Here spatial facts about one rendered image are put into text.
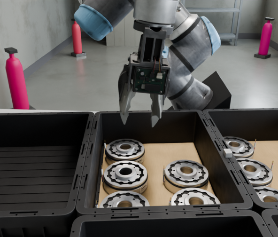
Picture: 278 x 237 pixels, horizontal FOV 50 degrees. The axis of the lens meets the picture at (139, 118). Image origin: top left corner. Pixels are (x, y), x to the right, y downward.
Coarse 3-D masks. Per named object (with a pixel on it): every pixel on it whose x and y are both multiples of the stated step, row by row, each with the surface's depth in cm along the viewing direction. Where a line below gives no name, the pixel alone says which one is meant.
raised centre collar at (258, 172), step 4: (240, 164) 72; (244, 164) 72; (248, 164) 72; (252, 164) 72; (256, 168) 70; (244, 172) 69; (248, 172) 69; (252, 172) 69; (256, 172) 69; (260, 172) 69
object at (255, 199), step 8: (208, 112) 84; (216, 112) 84; (224, 112) 84; (208, 120) 79; (216, 128) 75; (216, 136) 71; (224, 144) 69; (232, 160) 62; (240, 168) 59; (240, 176) 57; (248, 184) 55; (248, 192) 53; (256, 200) 51; (256, 208) 50; (264, 208) 50; (272, 208) 49
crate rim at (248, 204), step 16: (96, 112) 83; (112, 112) 83; (128, 112) 83; (144, 112) 83; (176, 112) 84; (192, 112) 84; (96, 128) 75; (208, 128) 75; (224, 160) 62; (80, 192) 53; (240, 192) 53; (80, 208) 49; (96, 208) 49; (112, 208) 49; (128, 208) 49; (144, 208) 49; (160, 208) 49; (176, 208) 49; (192, 208) 49; (208, 208) 49; (224, 208) 49; (240, 208) 49
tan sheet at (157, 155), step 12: (144, 144) 87; (156, 144) 87; (168, 144) 87; (180, 144) 87; (192, 144) 87; (156, 156) 81; (168, 156) 81; (180, 156) 81; (192, 156) 81; (156, 168) 76; (156, 180) 72; (144, 192) 68; (156, 192) 68; (168, 192) 68; (156, 204) 65; (168, 204) 65
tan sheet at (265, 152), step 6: (252, 144) 87; (258, 144) 87; (264, 144) 87; (270, 144) 87; (276, 144) 87; (258, 150) 84; (264, 150) 84; (270, 150) 84; (276, 150) 84; (258, 156) 81; (264, 156) 81; (270, 156) 81; (276, 156) 81; (264, 162) 79; (270, 162) 79; (276, 162) 79; (276, 168) 76; (276, 174) 74; (276, 180) 72; (276, 186) 70
